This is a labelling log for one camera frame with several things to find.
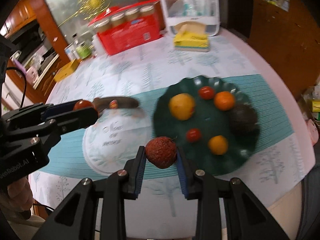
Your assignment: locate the yellow orange with sticker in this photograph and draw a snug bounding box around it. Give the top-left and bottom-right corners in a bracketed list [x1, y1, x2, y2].
[168, 93, 196, 121]

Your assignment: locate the orange tangerine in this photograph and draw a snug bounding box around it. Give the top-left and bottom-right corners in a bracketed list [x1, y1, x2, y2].
[214, 91, 236, 111]

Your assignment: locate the yellow cardboard box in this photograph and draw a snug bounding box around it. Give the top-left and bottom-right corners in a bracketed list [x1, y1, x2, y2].
[54, 59, 79, 82]

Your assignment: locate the teal striped table runner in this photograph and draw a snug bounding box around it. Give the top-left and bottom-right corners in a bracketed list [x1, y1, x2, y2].
[42, 74, 293, 179]

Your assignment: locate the white round printed placemat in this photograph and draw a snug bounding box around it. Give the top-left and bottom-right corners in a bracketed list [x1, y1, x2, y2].
[82, 108, 152, 175]

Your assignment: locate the tree print tablecloth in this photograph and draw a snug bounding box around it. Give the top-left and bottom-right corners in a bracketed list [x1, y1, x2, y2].
[29, 30, 315, 239]

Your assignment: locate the dark red lychee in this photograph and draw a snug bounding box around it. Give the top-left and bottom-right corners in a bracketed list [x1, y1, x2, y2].
[145, 137, 177, 169]

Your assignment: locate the pink plastic stool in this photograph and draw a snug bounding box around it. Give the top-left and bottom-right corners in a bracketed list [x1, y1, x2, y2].
[306, 119, 319, 145]

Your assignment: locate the dark overripe banana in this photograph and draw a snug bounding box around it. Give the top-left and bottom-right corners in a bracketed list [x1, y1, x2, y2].
[92, 96, 139, 113]

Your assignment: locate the white clear storage case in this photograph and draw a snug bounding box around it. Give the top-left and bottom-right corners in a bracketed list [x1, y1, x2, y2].
[160, 0, 220, 36]

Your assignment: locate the red paper cup package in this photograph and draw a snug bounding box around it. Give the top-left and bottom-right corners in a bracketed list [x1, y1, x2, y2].
[88, 0, 161, 55]

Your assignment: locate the small yellow-orange kumquat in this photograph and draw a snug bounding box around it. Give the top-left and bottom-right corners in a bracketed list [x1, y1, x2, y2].
[208, 135, 228, 155]

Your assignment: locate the red cherry tomato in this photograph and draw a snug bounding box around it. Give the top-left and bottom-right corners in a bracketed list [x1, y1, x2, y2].
[73, 100, 96, 111]
[186, 128, 202, 143]
[198, 86, 215, 100]

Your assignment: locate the dark green scalloped plate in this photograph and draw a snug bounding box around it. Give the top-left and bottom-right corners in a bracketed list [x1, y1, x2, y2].
[152, 75, 260, 176]

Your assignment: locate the dark avocado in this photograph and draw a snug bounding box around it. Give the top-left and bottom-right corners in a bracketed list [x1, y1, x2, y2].
[228, 104, 258, 131]

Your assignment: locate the yellow tissue box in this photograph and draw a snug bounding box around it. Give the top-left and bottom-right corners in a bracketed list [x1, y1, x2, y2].
[173, 21, 210, 52]

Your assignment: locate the black cable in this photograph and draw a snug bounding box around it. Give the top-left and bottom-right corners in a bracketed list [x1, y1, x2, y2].
[6, 67, 28, 110]

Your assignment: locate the yellow green snack bag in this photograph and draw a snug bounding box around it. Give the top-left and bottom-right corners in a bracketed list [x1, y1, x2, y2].
[302, 84, 320, 122]

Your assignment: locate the white squeeze bottle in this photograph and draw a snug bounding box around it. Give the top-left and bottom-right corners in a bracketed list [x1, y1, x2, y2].
[92, 34, 105, 56]

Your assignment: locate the person left hand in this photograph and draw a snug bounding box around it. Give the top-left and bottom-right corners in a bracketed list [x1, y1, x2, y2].
[7, 177, 34, 212]

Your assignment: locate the brown wooden cabinet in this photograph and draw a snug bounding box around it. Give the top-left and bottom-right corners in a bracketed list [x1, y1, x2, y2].
[248, 0, 319, 99]

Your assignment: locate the green label bottle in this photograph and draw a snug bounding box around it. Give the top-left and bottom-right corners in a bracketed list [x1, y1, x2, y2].
[74, 38, 91, 60]

